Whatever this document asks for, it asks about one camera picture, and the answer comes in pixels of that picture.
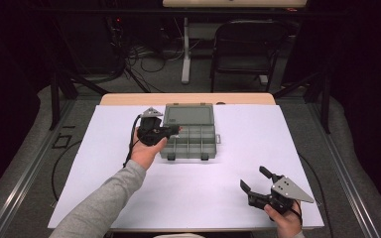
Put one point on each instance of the wooden desk with white leg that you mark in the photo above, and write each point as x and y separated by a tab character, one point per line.
186	49

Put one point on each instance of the grey transparent compartment box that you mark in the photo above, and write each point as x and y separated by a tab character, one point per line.
191	132

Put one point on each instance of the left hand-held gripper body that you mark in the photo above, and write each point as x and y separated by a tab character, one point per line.
150	130

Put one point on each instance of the person's left hand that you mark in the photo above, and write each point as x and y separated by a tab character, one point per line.
144	153

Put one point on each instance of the metal floor rail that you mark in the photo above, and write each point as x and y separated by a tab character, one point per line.
344	172
26	172

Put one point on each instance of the black folding chair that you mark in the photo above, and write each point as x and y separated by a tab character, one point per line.
248	36

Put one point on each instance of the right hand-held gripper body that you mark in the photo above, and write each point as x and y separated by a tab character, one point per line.
278	195

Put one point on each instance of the white table cover sheet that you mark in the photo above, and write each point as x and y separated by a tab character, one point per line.
211	191

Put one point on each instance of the black metal stand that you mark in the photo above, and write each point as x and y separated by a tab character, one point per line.
63	92
320	95

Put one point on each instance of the person's right hand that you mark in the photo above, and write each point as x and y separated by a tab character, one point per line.
286	223

